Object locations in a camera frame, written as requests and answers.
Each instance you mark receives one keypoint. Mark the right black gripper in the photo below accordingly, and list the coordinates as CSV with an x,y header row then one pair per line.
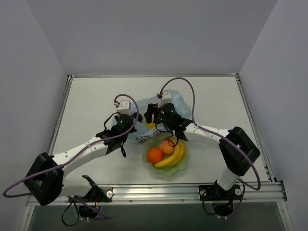
x,y
151,113

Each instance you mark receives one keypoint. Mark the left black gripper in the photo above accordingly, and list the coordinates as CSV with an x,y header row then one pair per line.
x,y
135,117

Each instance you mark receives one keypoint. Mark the yellow fake fruit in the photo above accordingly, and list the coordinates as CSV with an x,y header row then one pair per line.
x,y
150,125

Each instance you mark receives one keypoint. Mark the light blue plastic bag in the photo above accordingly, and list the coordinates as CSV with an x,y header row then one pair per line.
x,y
143,133

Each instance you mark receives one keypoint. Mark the fake peach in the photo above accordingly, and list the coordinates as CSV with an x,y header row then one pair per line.
x,y
167,147

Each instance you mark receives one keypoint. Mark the orange fake fruit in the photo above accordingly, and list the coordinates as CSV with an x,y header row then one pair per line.
x,y
155,155

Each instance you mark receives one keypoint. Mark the yellow fake banana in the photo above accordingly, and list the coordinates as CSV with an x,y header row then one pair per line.
x,y
175,158

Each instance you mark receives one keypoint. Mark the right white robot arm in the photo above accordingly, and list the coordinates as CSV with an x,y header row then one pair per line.
x,y
238,150

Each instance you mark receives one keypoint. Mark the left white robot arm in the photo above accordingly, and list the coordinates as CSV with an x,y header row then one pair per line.
x,y
46,177

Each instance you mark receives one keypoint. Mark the green scalloped bowl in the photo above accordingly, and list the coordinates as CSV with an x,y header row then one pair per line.
x,y
155,142

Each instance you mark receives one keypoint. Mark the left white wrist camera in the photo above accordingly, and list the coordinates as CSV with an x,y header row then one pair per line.
x,y
123,107

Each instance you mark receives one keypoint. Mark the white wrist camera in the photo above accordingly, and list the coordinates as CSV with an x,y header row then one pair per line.
x,y
123,107
164,97

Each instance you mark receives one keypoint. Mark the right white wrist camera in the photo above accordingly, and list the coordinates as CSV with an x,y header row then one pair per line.
x,y
164,97

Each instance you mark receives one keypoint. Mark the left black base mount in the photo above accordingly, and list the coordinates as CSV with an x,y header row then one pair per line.
x,y
92,192

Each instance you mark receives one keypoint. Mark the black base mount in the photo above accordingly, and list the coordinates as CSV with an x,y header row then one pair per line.
x,y
92,192
213,192

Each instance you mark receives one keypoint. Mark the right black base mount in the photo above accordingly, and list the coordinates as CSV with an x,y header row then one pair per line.
x,y
213,192

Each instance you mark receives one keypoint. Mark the aluminium front rail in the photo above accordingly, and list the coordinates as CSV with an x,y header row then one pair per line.
x,y
187,194

